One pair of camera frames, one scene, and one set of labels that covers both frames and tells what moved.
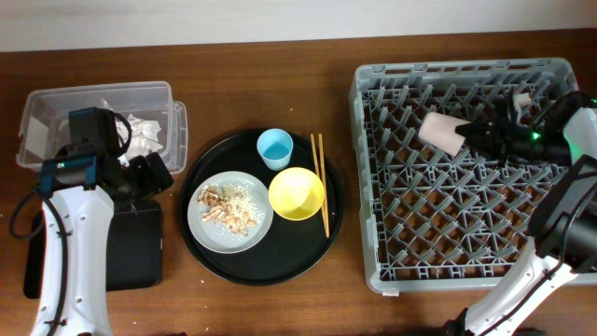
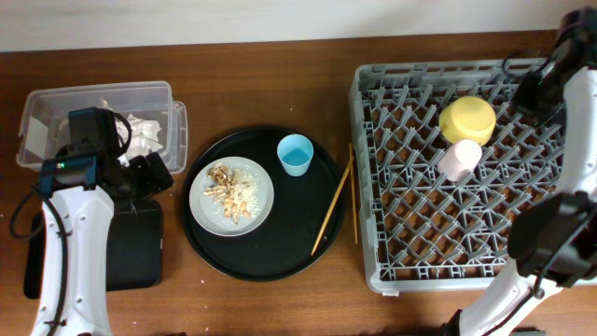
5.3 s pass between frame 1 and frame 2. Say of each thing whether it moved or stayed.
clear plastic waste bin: stayed
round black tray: stayed
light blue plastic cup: moved
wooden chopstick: moved
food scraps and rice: moved
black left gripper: stayed
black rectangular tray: stayed
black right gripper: moved
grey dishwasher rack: stayed
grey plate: moved
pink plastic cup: moved
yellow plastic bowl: moved
